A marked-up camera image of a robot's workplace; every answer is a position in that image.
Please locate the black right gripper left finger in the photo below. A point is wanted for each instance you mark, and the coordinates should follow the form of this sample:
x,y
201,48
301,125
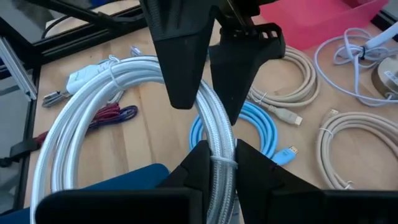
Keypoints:
x,y
199,171

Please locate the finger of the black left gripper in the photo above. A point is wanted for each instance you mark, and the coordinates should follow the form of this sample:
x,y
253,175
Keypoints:
x,y
239,71
182,62

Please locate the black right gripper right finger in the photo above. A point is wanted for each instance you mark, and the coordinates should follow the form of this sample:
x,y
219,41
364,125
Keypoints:
x,y
258,174

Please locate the dark teal mat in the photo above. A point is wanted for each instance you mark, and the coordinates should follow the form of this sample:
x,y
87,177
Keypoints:
x,y
133,179

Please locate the red plastic bin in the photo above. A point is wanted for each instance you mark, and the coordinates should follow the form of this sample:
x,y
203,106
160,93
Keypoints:
x,y
311,21

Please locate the white dome lamp wooden base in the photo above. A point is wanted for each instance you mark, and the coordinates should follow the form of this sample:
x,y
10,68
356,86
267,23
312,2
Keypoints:
x,y
381,77

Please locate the black aluminium table frame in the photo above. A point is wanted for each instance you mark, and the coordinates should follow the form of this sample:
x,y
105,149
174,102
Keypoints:
x,y
77,40

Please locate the silver aluminium rail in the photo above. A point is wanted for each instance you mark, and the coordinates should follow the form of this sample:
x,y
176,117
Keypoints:
x,y
18,68

